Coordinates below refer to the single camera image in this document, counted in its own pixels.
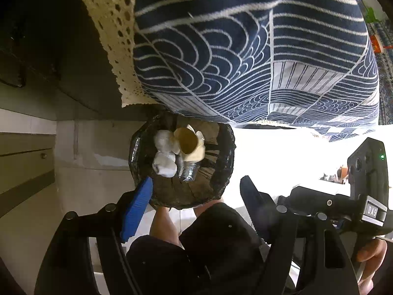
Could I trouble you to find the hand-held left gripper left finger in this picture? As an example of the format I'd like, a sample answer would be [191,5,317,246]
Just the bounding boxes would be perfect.
[34,177,154,295]

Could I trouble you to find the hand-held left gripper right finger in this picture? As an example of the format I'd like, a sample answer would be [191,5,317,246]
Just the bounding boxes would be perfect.
[239,175,360,295]

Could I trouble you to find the white paper ball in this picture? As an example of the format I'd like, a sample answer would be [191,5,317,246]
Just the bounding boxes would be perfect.
[154,130,180,154]
[176,157,200,182]
[152,151,178,178]

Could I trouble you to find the black lined trash bin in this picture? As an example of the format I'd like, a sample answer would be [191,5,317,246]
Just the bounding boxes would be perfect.
[129,111,236,209]

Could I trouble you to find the white paper bag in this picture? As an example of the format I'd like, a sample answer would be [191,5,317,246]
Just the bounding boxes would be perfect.
[173,124,206,163]

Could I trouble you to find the person's right hand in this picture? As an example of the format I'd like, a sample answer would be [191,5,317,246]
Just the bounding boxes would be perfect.
[356,237,388,289]

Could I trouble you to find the person's bare leg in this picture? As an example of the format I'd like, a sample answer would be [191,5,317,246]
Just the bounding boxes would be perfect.
[149,200,226,248]

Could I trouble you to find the person's black shorts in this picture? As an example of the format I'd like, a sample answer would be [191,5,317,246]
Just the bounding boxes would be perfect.
[126,202,271,295]

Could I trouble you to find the blue zigzag patterned cloth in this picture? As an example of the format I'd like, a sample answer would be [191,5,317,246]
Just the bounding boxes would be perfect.
[367,21,393,126]

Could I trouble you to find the grey cabinet drawer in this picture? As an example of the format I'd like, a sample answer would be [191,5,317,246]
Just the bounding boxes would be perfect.
[0,132,57,219]

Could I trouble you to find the red paper cup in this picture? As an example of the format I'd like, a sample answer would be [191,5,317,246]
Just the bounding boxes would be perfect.
[369,35,383,53]

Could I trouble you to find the green packet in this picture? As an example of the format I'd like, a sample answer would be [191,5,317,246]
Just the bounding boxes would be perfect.
[364,6,379,24]

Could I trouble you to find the blue patterned tablecloth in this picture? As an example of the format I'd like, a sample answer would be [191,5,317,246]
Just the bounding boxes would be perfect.
[70,0,380,144]

